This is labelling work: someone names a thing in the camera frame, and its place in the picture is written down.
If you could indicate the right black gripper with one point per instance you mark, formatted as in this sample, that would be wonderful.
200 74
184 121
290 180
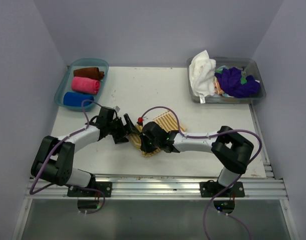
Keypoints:
144 146

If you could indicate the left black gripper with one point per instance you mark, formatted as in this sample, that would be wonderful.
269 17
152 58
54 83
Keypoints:
121 136

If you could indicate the yellow white striped towel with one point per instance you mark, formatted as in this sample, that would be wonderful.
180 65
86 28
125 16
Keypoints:
165 120

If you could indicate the blue towel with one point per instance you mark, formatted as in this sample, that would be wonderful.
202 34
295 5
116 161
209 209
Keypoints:
75 99

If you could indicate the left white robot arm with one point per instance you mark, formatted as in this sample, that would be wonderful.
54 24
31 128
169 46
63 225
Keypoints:
55 156

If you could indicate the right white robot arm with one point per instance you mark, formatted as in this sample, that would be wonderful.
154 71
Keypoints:
231 149

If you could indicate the pink rolled towel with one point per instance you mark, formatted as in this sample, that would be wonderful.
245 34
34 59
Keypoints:
85 85

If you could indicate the brown rolled towel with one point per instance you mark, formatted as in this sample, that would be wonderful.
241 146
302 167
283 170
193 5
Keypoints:
89 72

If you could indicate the teal plastic tray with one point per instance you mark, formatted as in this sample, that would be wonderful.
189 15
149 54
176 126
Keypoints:
65 85

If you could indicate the peach patterned cloth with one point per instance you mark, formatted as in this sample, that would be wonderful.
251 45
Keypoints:
218 89

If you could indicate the purple towel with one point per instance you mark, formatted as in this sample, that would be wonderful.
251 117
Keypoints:
232 83

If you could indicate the grey plastic bin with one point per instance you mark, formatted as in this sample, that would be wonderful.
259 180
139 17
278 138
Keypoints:
248 67

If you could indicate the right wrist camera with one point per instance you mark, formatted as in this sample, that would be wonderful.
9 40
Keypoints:
140 121

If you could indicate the aluminium mounting rail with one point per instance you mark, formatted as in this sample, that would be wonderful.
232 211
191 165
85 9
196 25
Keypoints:
154 187

